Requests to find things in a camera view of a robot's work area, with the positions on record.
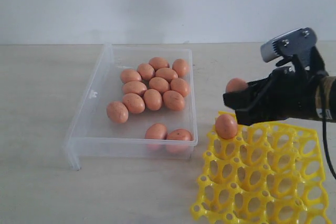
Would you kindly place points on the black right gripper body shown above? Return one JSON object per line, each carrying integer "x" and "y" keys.
{"x": 289, "y": 95}

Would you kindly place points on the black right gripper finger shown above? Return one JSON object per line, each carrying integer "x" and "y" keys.
{"x": 258, "y": 85}
{"x": 247, "y": 106}

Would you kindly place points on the brown egg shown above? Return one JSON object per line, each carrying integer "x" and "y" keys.
{"x": 159, "y": 84}
{"x": 134, "y": 103}
{"x": 136, "y": 87}
{"x": 181, "y": 67}
{"x": 117, "y": 112}
{"x": 158, "y": 63}
{"x": 157, "y": 131}
{"x": 178, "y": 135}
{"x": 153, "y": 99}
{"x": 166, "y": 73}
{"x": 128, "y": 75}
{"x": 226, "y": 126}
{"x": 173, "y": 100}
{"x": 181, "y": 86}
{"x": 146, "y": 71}
{"x": 236, "y": 84}

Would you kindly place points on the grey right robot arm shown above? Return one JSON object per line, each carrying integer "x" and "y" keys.
{"x": 285, "y": 94}

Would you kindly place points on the yellow plastic egg tray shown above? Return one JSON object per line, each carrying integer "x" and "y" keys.
{"x": 268, "y": 173}

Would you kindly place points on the clear plastic container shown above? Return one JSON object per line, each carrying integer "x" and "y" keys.
{"x": 92, "y": 133}

